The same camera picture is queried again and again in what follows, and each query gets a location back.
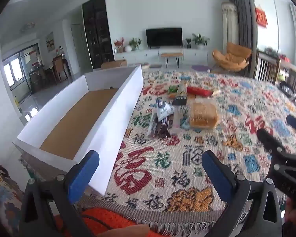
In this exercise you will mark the brown cardboard box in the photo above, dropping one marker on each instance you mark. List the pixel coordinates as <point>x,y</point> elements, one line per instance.
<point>113,64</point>

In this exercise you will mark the red flower vase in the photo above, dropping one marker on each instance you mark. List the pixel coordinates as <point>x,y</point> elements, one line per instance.
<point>119,44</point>

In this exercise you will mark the small black packet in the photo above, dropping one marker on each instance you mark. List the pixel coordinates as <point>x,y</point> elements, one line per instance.
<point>180,100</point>

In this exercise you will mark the orange lounge chair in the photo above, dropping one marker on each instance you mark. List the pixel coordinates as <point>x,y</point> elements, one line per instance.
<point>230,56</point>

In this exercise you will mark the printed woven blanket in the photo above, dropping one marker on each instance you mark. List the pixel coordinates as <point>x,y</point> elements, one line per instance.
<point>162,153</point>

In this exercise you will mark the red snack packet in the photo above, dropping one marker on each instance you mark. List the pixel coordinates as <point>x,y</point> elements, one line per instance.
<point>199,91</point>

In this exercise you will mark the orange knitted cloth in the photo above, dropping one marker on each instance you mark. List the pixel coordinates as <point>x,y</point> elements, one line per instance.
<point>101,216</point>

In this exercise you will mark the white tower air conditioner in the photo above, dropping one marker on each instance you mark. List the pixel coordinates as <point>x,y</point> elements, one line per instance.
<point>230,27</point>

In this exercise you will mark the white round vase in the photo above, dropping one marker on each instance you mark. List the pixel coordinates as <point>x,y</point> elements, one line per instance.
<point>128,48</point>

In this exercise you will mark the purple floor mat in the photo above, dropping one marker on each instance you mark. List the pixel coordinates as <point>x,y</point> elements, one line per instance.
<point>200,67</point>

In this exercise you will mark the small plant dark pot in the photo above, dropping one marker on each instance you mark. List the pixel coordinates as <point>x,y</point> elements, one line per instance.
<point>188,43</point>

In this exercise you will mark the white cardboard box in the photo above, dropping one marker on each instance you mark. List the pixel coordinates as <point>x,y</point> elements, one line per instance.
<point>118,118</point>

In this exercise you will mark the grey curtain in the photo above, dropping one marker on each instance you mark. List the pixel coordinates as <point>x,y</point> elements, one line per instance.
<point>244,24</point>

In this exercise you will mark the red wall hanging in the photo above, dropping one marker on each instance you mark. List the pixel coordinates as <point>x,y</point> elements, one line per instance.
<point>261,16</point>

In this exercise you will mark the white triangular snack packet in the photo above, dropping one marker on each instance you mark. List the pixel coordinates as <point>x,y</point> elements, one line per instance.
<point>165,112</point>

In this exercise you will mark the floral patterned cushion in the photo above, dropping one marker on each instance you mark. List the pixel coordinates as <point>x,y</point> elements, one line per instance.
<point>5,197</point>

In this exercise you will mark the green potted plant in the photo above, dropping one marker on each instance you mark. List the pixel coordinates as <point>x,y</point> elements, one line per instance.
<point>135,43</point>

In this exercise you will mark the bagged sliced bread loaf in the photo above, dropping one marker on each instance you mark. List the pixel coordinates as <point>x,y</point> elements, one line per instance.
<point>203,116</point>

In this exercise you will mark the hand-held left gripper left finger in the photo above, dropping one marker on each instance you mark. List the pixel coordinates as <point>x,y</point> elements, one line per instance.
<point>83,177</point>

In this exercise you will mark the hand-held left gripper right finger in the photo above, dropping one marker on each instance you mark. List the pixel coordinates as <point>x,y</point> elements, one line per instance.
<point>217,177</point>

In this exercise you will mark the framed wall painting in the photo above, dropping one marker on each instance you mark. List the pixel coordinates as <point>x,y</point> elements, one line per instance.
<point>50,42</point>

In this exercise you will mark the dark brown snack packet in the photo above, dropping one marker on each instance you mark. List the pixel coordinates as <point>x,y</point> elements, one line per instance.
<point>160,127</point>

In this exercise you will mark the black flat television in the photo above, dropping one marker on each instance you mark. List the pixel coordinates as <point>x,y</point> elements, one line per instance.
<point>164,37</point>

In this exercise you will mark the small wooden bench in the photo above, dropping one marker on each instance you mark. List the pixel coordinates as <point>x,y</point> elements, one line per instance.
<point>171,54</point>

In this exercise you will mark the white television cabinet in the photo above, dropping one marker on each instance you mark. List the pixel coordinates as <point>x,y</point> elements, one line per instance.
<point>143,55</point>

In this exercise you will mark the green snack packet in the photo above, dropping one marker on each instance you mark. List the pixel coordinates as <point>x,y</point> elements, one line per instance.
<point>173,89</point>

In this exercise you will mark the glass balcony door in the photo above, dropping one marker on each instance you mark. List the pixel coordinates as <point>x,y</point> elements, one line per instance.
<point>17,71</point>

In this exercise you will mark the wooden dining chair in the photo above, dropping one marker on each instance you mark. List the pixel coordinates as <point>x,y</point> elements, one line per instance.
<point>266,66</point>
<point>59,66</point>

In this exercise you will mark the large plant white pot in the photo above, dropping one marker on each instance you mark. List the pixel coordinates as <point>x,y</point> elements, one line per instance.
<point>200,40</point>

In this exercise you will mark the tall black cabinet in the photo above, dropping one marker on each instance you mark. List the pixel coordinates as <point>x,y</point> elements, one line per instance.
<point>97,32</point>

